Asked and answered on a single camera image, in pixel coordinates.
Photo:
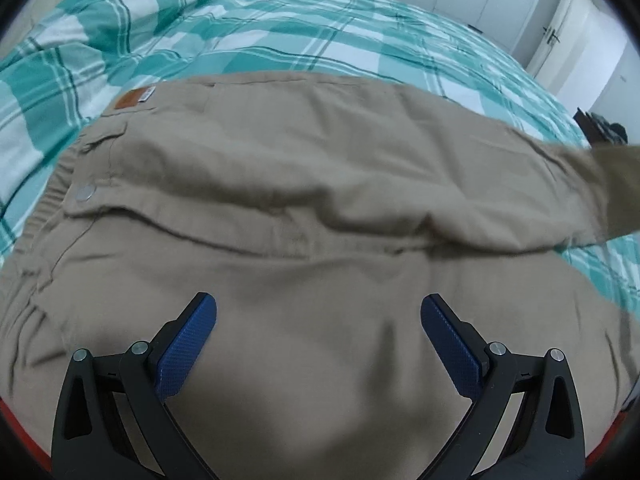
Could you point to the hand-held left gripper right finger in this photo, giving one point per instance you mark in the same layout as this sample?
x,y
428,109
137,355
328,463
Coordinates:
x,y
450,345

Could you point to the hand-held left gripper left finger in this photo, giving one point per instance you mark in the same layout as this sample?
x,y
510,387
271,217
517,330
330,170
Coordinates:
x,y
187,342

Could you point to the khaki pants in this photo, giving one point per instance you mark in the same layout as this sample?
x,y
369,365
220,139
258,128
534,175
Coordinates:
x,y
300,185

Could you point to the dark wooden furniture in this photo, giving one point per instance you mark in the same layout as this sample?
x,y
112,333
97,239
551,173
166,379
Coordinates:
x,y
600,127

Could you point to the white door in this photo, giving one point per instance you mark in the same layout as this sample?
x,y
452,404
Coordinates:
x,y
580,45

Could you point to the green plaid bedspread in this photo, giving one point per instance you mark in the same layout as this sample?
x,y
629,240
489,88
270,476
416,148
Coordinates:
x,y
300,35

